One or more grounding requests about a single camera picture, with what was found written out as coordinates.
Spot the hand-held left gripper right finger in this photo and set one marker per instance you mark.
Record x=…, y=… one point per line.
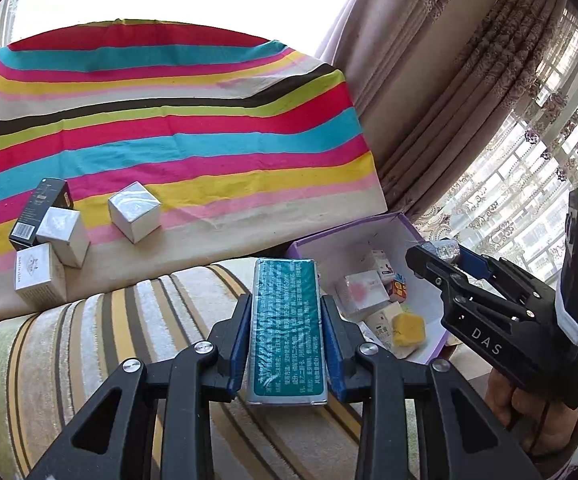
x=331, y=345

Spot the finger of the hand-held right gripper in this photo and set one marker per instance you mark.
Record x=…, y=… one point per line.
x=471, y=262
x=434, y=272

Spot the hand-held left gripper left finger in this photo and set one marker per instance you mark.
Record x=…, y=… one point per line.
x=243, y=340

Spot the purple cardboard box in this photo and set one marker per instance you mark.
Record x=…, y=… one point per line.
x=426, y=290

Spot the small silver foil packet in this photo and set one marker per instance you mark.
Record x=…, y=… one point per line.
x=441, y=250

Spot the teal rectangular box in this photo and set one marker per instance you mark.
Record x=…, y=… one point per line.
x=286, y=330

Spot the yellow sponge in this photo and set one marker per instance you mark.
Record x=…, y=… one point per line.
x=409, y=332

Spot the person's right hand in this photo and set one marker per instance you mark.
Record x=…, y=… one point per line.
x=529, y=420

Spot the small colourful cube box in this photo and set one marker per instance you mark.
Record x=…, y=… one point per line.
x=399, y=290

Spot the plain white small box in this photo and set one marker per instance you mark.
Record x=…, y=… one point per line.
x=380, y=324

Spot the white box pink print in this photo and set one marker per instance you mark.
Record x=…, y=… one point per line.
x=361, y=292

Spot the floral lace sheer curtain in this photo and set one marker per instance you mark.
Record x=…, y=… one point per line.
x=519, y=185

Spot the striped sofa cushion cover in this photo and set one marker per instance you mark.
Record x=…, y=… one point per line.
x=94, y=340

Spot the silver cube box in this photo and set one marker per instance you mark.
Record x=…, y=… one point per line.
x=135, y=212
x=64, y=235

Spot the patterned brown curtain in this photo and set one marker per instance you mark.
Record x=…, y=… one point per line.
x=494, y=75

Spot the silver box black print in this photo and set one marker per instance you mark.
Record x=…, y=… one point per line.
x=39, y=275

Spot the colourful striped cloth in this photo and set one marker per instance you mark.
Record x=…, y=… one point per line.
x=194, y=125

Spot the black rectangular box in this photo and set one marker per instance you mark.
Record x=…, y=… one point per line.
x=36, y=210

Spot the plain mauve curtain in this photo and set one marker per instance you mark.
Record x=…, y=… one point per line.
x=369, y=20

